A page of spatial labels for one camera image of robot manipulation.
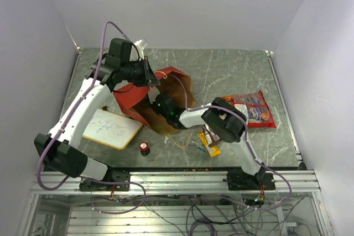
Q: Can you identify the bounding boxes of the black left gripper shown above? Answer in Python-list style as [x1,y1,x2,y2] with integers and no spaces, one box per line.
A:
[121,56,161,87]

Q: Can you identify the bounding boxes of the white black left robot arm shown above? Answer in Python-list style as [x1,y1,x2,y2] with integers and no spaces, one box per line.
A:
[34,38,160,190]

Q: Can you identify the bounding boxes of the loose cables under table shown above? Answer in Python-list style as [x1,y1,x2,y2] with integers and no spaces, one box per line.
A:
[91,191,294,236]

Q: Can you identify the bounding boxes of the aluminium frame rail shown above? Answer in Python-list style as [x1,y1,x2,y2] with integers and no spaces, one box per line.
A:
[30,170,321,196]

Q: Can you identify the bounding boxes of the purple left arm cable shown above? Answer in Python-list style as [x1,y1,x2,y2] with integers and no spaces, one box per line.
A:
[37,21,132,191]

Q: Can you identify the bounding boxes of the red paper bag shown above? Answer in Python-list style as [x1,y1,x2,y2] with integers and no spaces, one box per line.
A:
[113,66,196,136]

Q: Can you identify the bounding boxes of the blue white snack wrapper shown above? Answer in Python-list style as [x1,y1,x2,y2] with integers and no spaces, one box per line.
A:
[192,141,207,154]

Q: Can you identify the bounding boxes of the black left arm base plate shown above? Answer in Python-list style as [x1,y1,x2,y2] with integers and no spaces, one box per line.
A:
[79,170,130,192]

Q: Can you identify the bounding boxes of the red candy assortment bag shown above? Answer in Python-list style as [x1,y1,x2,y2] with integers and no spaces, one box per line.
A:
[222,91,277,128]

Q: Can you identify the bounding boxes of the brown white snack bar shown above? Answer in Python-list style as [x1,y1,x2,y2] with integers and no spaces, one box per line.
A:
[202,124,220,147]

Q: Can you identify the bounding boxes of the red cap black marker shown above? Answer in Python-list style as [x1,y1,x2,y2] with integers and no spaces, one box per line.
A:
[139,142,150,156]

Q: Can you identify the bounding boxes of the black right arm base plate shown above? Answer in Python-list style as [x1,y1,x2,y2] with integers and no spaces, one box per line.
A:
[222,170,275,191]

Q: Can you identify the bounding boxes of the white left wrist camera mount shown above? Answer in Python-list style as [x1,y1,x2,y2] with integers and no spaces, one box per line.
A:
[133,39,148,60]

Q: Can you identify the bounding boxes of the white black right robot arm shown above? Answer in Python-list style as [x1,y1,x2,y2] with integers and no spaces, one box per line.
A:
[152,93,266,190]

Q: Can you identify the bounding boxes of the yellow snack packet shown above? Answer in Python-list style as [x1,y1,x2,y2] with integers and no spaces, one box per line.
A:
[198,132,221,158]

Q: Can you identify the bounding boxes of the small whiteboard yellow frame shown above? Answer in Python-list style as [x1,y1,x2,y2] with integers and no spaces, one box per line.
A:
[83,109,143,150]

